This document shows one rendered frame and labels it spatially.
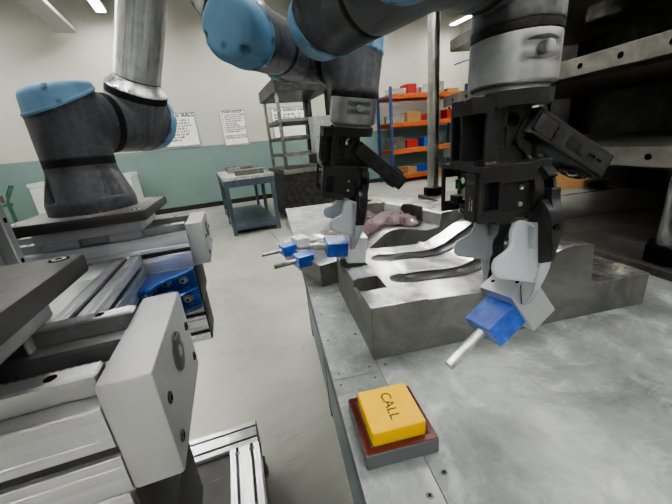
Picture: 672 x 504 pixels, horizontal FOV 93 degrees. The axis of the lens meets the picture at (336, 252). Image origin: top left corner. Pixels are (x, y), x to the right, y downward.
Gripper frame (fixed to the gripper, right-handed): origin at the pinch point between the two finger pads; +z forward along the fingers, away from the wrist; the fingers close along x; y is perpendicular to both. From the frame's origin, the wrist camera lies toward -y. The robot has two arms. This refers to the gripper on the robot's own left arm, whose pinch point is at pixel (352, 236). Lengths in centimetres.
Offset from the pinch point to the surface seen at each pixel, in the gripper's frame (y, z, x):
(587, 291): -35.9, 2.1, 19.6
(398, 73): -315, -98, -815
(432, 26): -64, -60, -118
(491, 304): -9.1, -3.5, 28.9
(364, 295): 1.5, 3.6, 15.1
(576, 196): -90, 0, -35
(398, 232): -17.0, 5.9, -16.3
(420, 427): 0.9, 6.8, 35.5
